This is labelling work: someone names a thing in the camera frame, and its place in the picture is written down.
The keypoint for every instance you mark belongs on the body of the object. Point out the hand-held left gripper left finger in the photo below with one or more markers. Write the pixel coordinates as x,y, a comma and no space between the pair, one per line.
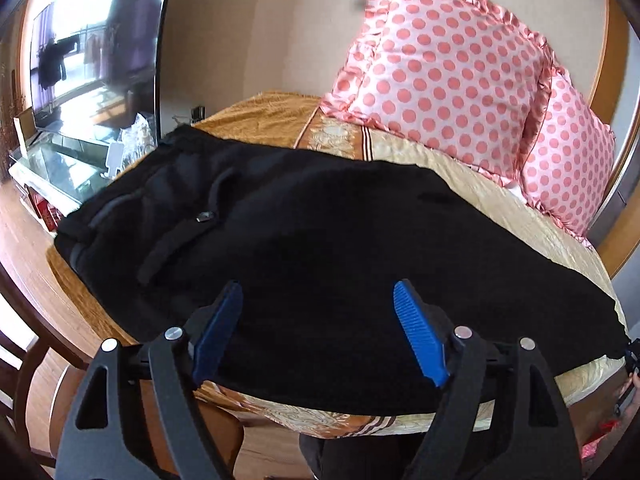
216,331

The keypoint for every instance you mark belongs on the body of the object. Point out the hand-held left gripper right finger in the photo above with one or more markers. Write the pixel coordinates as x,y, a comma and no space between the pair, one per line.
419,332

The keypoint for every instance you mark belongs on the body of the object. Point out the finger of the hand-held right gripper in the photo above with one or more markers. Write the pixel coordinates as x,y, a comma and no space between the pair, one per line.
632,355

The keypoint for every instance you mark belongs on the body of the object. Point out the black pants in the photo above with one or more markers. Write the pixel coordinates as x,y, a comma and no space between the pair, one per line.
325,235

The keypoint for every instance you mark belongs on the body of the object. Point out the yellow orange patterned blanket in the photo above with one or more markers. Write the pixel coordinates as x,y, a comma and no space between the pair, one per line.
505,200

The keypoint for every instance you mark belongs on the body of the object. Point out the dark wooden chair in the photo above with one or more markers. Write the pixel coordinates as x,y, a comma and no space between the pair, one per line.
20,350

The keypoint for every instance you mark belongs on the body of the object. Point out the small white device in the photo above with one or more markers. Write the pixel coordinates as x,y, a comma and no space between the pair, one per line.
114,159

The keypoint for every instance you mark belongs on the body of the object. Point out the clear plastic bag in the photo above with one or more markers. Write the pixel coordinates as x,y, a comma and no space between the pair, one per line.
136,140

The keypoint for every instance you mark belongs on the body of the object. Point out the red box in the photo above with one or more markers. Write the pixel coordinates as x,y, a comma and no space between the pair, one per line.
46,212

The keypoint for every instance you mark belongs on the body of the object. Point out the small pink polka-dot pillow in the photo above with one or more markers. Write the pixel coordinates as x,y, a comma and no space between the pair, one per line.
567,155

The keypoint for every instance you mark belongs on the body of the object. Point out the glass television stand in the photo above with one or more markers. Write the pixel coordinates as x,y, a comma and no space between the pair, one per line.
60,165

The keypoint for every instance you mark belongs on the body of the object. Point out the wooden headboard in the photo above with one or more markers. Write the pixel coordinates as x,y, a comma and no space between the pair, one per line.
617,125

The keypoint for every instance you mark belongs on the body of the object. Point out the large pink polka-dot pillow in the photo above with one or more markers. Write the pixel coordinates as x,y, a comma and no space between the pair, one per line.
440,70

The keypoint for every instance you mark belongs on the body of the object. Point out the black television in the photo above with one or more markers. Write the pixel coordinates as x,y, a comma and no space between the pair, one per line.
95,40

